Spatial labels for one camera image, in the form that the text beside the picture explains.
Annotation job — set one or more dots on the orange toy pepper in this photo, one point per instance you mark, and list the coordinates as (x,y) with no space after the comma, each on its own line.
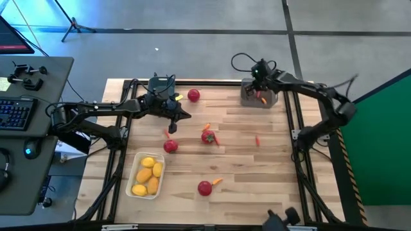
(217,181)
(206,127)
(264,100)

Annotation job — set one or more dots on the dark grey desk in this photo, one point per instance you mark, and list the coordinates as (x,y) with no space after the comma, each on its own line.
(32,179)

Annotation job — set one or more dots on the black screw clamp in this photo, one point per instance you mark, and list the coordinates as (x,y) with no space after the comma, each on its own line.
(30,84)
(22,68)

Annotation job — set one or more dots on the white table bracket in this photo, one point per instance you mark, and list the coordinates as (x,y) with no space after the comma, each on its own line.
(118,227)

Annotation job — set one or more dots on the small yellow toy pepper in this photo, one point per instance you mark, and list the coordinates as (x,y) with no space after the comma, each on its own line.
(178,97)

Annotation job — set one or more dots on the black computer mouse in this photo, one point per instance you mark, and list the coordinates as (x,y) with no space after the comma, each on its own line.
(32,149)

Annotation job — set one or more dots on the black aluminium table frame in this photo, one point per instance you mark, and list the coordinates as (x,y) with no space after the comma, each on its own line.
(208,83)

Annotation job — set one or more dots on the green floor mat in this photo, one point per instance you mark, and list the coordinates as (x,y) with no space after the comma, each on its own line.
(379,144)

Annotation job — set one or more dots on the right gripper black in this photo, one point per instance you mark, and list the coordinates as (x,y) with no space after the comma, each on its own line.
(261,75)

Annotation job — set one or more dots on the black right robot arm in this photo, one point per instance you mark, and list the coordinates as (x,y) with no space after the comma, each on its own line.
(321,91)

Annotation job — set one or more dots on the pale paper note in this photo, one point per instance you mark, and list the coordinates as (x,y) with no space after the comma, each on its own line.
(4,84)

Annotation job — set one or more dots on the black camera on clamp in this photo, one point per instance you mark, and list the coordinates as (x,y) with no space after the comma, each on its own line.
(279,221)

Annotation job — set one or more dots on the black tripod stand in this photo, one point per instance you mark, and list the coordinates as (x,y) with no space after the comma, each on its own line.
(74,25)

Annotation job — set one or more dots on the orange toy lemon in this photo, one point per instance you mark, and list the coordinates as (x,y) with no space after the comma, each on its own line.
(153,185)
(144,175)

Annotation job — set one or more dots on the dark green plastic basket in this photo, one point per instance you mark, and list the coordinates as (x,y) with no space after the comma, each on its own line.
(157,84)

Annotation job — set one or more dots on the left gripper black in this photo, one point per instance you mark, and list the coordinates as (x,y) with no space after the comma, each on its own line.
(162,106)

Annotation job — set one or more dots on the black monitor with red stripe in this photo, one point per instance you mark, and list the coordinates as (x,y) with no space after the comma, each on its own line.
(13,38)

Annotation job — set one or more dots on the white plastic basket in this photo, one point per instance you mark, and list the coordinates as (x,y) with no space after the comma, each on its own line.
(132,179)

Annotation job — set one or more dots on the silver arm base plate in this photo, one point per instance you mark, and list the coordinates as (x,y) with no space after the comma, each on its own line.
(295,133)

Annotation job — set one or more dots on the red toy tomato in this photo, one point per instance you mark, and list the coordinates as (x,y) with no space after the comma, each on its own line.
(193,95)
(205,188)
(170,146)
(208,137)

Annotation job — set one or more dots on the black backlit keyboard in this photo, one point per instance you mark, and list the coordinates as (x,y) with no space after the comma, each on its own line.
(16,114)

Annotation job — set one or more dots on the yellow black hazard tape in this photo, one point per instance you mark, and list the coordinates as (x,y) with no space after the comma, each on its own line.
(350,178)

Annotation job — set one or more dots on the light grey plastic basket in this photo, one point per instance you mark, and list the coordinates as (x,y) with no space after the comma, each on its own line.
(250,103)

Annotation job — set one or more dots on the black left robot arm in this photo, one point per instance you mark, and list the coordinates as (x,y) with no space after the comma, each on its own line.
(96,109)

